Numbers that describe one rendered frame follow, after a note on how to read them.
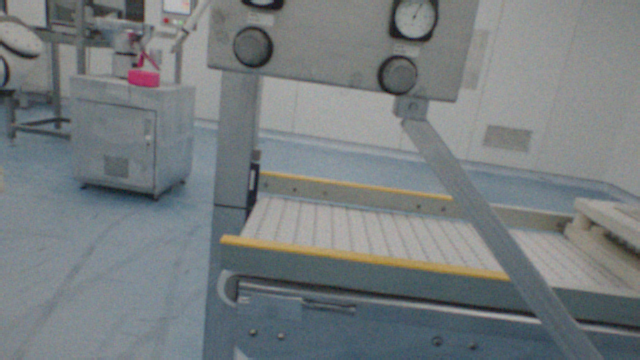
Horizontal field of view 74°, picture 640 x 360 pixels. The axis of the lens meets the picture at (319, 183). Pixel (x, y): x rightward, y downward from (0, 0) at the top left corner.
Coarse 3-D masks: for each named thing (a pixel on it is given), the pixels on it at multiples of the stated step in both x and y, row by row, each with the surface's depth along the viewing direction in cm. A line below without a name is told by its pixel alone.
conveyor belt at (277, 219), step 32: (256, 224) 59; (288, 224) 61; (320, 224) 62; (352, 224) 64; (384, 224) 66; (416, 224) 68; (448, 224) 70; (416, 256) 56; (448, 256) 58; (480, 256) 59; (544, 256) 62; (576, 256) 64; (352, 288) 47; (608, 320) 48
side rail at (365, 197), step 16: (272, 176) 70; (272, 192) 71; (288, 192) 71; (304, 192) 71; (320, 192) 71; (336, 192) 71; (352, 192) 71; (368, 192) 71; (384, 192) 71; (384, 208) 72; (400, 208) 71; (416, 208) 71; (432, 208) 71; (448, 208) 71; (496, 208) 71; (512, 208) 71; (528, 208) 72; (512, 224) 72; (528, 224) 72; (544, 224) 72; (560, 224) 72; (592, 224) 72
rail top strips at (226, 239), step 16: (288, 176) 70; (304, 176) 72; (400, 192) 71; (416, 192) 72; (224, 240) 44; (240, 240) 45; (256, 240) 45; (336, 256) 44; (352, 256) 45; (368, 256) 45; (384, 256) 46; (448, 272) 45; (464, 272) 45; (480, 272) 45; (496, 272) 46
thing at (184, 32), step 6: (204, 0) 32; (210, 0) 32; (198, 6) 32; (204, 6) 32; (198, 12) 32; (192, 18) 32; (198, 18) 33; (186, 24) 33; (192, 24) 33; (180, 30) 33; (186, 30) 33; (180, 36) 33; (186, 36) 33; (180, 42) 33; (174, 48) 33
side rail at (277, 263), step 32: (224, 256) 45; (256, 256) 45; (288, 256) 45; (320, 256) 44; (384, 288) 45; (416, 288) 45; (448, 288) 45; (480, 288) 45; (512, 288) 45; (576, 288) 45; (608, 288) 46
